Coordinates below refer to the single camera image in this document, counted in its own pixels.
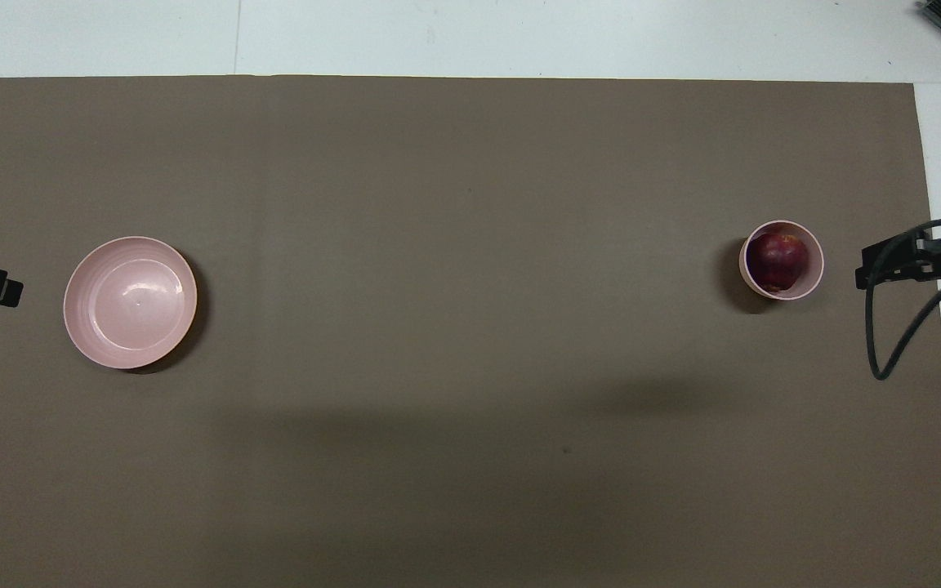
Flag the dark red apple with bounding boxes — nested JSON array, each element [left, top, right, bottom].
[[747, 232, 809, 293]]

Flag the pink bowl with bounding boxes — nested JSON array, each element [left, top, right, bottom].
[[738, 219, 825, 301]]

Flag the pink plate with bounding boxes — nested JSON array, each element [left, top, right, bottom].
[[63, 236, 198, 370]]

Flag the brown table mat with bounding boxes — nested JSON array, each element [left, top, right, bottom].
[[0, 76, 941, 588]]

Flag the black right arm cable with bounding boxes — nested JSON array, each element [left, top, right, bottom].
[[864, 216, 941, 381]]

